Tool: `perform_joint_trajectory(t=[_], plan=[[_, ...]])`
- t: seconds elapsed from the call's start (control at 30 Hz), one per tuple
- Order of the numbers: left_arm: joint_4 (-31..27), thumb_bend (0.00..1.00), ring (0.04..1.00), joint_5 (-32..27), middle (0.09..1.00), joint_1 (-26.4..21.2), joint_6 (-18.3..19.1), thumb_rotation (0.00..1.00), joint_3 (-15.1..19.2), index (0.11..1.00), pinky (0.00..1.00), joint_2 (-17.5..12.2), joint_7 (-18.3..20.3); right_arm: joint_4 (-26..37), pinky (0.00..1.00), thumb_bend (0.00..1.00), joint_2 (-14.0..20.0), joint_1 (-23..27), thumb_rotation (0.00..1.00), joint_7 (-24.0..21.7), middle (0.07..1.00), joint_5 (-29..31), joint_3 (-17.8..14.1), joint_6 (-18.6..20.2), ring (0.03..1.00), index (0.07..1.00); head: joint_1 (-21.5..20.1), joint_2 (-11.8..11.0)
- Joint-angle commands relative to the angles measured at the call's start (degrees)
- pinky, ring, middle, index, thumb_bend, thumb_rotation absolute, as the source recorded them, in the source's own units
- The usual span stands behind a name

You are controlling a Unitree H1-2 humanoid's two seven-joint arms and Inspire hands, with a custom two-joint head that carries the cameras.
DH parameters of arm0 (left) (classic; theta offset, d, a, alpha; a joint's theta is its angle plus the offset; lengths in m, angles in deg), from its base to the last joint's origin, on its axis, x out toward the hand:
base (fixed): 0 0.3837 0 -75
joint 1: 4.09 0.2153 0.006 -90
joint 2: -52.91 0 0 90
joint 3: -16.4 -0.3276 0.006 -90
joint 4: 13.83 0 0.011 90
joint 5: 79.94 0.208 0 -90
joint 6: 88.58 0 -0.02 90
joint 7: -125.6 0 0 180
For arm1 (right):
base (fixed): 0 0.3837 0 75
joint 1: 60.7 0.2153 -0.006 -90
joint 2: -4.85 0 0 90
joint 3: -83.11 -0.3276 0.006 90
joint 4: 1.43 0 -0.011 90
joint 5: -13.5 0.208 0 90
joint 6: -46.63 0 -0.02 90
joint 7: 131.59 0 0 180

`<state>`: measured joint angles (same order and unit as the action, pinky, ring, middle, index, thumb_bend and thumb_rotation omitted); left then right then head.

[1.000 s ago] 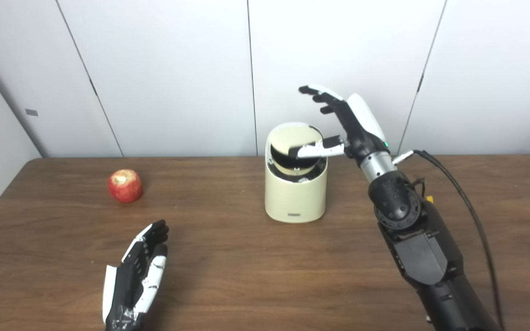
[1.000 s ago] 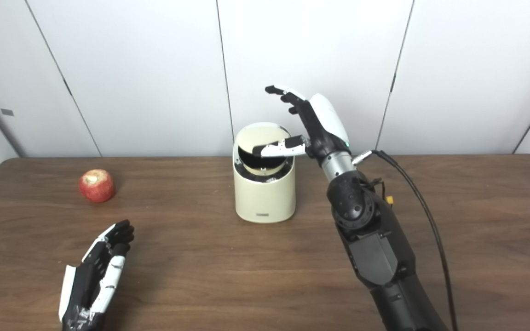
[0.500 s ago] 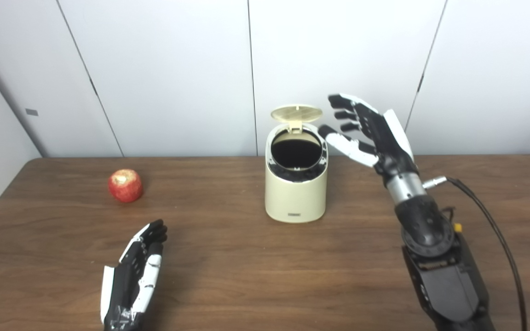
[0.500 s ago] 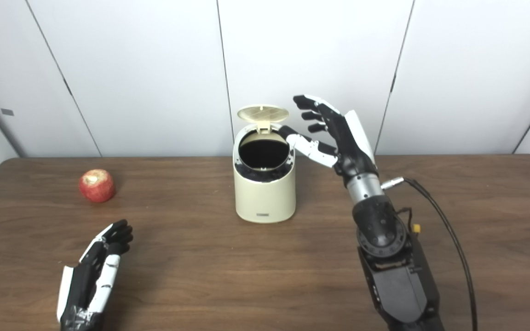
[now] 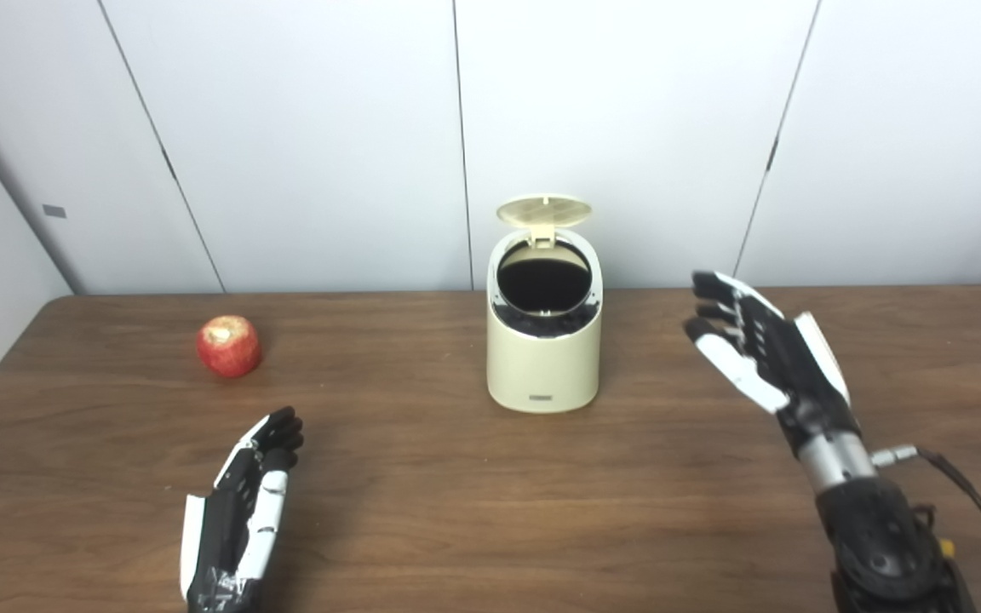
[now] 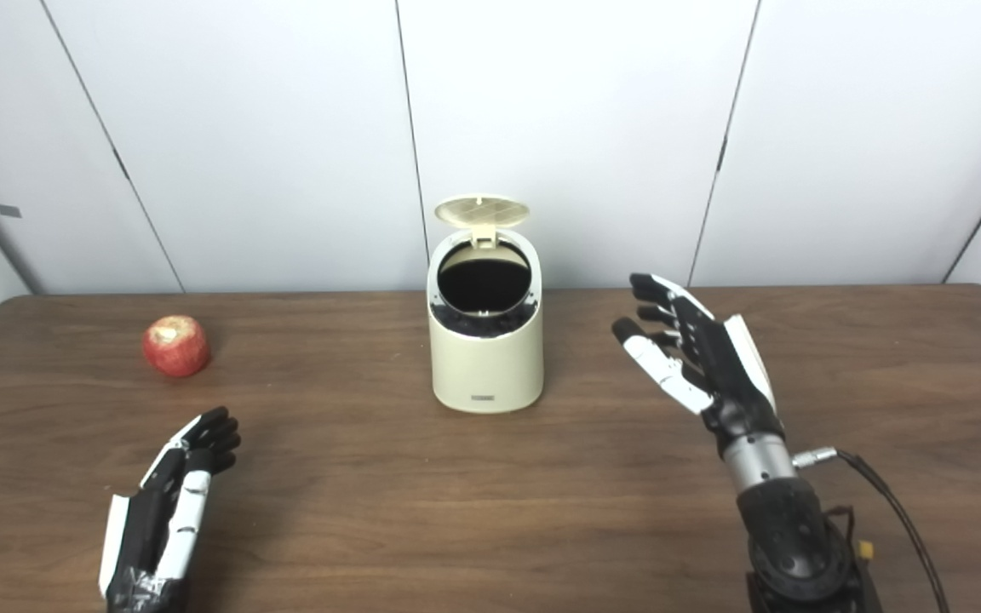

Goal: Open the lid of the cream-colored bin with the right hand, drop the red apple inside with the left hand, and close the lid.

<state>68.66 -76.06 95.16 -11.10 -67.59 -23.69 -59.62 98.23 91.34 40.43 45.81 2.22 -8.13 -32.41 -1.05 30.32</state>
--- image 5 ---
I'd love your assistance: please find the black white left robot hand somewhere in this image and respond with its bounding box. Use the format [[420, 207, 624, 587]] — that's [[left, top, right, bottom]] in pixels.
[[180, 406, 305, 613]]

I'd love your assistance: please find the red apple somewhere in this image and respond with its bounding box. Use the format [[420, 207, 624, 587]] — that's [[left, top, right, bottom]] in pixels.
[[196, 315, 263, 379]]

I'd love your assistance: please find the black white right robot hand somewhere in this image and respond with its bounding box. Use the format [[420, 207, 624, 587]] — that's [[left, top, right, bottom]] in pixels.
[[683, 271, 862, 452]]

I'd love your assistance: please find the round cream bin lid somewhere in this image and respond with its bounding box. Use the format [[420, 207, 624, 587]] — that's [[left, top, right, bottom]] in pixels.
[[496, 195, 593, 249]]

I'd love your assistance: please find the cream-colored bin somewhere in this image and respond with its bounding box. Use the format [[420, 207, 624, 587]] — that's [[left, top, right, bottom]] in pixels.
[[486, 228, 603, 415]]

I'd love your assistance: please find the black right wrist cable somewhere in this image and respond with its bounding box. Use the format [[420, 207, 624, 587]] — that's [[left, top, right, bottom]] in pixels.
[[872, 445, 981, 610]]

